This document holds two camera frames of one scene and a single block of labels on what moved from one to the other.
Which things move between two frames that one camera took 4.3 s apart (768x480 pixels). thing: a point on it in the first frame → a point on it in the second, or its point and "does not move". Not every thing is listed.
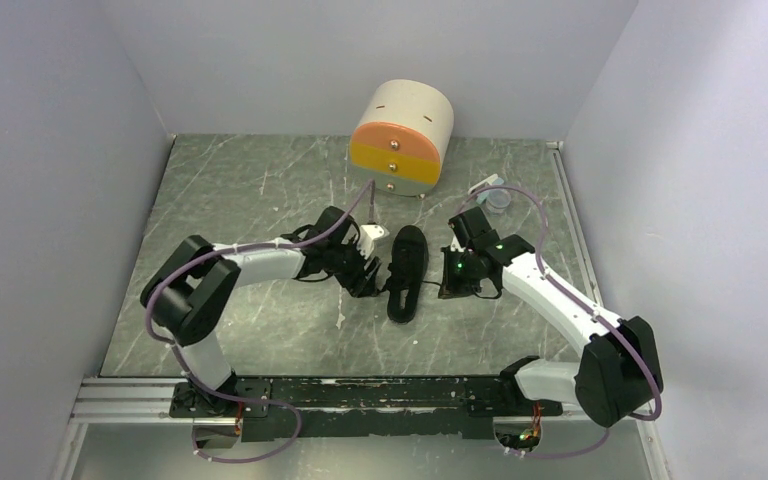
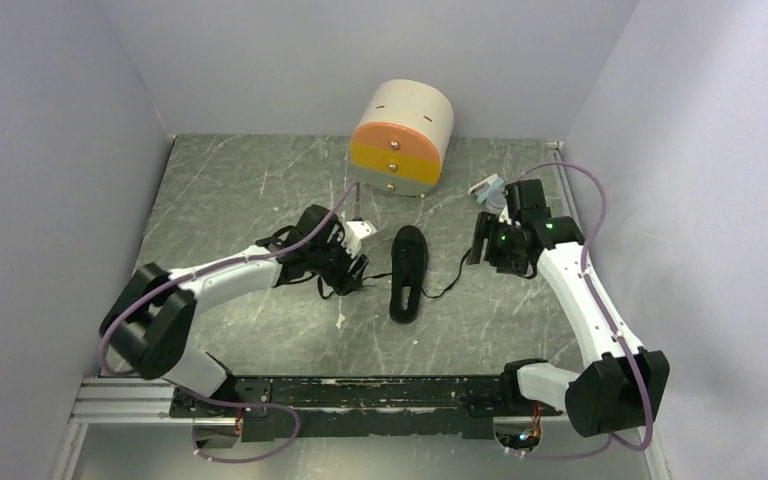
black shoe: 410,254 does not move
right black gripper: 451,287 → 488,227
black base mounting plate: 450,407 does not move
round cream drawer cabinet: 402,135 does not move
